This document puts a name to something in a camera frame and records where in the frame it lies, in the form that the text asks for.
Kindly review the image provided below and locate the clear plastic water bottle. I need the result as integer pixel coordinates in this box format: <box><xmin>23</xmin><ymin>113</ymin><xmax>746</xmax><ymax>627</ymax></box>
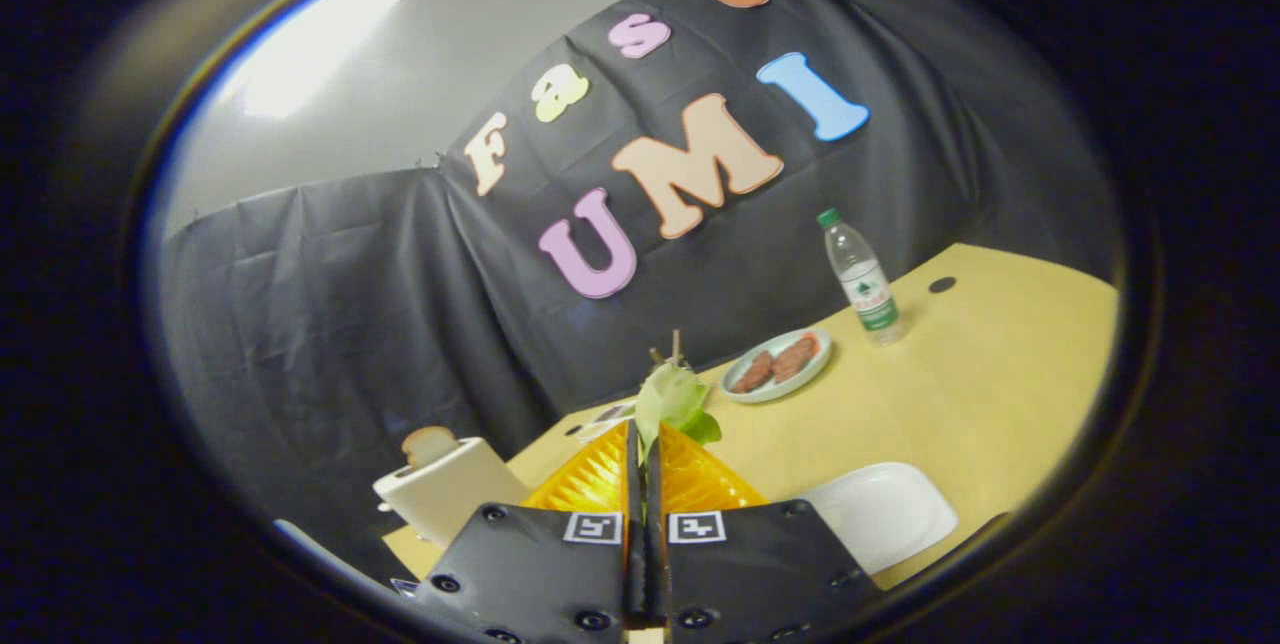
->
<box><xmin>815</xmin><ymin>207</ymin><xmax>907</xmax><ymax>348</ymax></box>

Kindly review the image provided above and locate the toast bread slice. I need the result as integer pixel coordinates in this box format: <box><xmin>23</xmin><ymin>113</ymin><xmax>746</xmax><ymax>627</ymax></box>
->
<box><xmin>400</xmin><ymin>426</ymin><xmax>460</xmax><ymax>469</ymax></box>

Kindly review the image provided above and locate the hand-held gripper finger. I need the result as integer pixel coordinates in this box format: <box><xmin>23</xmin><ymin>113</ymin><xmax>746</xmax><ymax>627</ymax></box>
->
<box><xmin>413</xmin><ymin>420</ymin><xmax>648</xmax><ymax>644</ymax></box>
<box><xmin>646</xmin><ymin>422</ymin><xmax>883</xmax><ymax>644</ymax></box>

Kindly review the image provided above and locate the white toaster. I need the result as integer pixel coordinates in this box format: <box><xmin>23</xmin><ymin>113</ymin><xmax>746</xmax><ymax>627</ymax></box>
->
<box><xmin>372</xmin><ymin>436</ymin><xmax>534</xmax><ymax>551</ymax></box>

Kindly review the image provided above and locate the black backdrop cloth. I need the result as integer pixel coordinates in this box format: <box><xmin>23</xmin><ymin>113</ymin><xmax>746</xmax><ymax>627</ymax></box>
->
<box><xmin>158</xmin><ymin>0</ymin><xmax>1127</xmax><ymax>587</ymax></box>

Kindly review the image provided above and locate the pale green round plate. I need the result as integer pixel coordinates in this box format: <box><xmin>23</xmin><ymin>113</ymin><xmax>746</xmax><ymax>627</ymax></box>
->
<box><xmin>718</xmin><ymin>327</ymin><xmax>834</xmax><ymax>405</ymax></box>

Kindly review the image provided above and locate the brown meat patty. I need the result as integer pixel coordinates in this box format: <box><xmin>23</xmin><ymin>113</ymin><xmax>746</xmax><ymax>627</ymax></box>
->
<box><xmin>729</xmin><ymin>350</ymin><xmax>777</xmax><ymax>395</ymax></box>
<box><xmin>770</xmin><ymin>335</ymin><xmax>822</xmax><ymax>385</ymax></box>

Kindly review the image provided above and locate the green lettuce leaf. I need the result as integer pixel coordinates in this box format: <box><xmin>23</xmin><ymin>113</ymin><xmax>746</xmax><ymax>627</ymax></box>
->
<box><xmin>634</xmin><ymin>361</ymin><xmax>724</xmax><ymax>466</ymax></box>

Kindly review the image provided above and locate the white square plate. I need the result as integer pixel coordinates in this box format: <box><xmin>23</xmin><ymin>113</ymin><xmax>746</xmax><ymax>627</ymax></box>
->
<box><xmin>794</xmin><ymin>462</ymin><xmax>960</xmax><ymax>578</ymax></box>

